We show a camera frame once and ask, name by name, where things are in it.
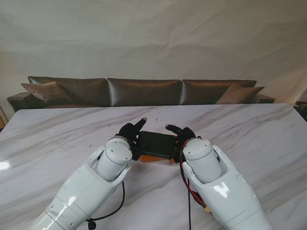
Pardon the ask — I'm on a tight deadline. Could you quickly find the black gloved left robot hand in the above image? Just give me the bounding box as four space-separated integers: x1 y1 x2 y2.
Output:
118 117 147 144

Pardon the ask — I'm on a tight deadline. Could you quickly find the wooden furniture piece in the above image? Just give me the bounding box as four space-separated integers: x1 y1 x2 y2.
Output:
0 105 7 129

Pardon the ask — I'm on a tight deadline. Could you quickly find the red black left arm cable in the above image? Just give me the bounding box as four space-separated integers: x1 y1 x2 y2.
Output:
85 181 126 230

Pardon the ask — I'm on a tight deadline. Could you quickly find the red black arm cable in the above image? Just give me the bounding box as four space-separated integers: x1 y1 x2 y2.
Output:
85 181 126 230
179 153 214 230

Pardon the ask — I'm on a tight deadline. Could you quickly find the brown leather sofa back cushion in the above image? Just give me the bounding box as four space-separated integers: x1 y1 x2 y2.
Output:
106 78 182 107
28 76 107 106
181 79 257 105

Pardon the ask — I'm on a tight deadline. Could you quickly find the orange plastic tissue box cover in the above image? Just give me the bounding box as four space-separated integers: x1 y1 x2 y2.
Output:
139 154 176 165

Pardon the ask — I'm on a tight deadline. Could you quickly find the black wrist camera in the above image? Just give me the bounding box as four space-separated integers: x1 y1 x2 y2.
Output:
173 148 183 165
130 143 142 161

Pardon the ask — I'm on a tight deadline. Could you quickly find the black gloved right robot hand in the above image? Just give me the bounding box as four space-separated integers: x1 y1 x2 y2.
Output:
165 124 197 148

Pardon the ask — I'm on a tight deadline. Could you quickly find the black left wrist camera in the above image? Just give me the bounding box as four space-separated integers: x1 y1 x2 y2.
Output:
130 143 142 161

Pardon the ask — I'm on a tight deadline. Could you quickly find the dark side furniture piece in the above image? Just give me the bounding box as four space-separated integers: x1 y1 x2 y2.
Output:
294 91 307 120

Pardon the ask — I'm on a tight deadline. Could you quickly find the brown satin throw pillow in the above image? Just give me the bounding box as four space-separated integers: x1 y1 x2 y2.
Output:
215 84 265 104
21 81 72 103

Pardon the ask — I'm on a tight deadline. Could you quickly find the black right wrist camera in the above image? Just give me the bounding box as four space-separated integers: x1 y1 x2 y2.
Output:
173 148 183 165

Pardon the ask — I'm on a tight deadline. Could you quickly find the black tissue box base plate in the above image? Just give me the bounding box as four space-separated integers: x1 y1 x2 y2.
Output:
138 130 177 159

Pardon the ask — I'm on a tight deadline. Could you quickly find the red black right arm cable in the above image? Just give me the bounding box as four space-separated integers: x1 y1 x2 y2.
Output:
179 153 214 230

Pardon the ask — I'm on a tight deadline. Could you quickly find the brown leather sofa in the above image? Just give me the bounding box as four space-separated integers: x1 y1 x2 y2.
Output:
6 76 276 113

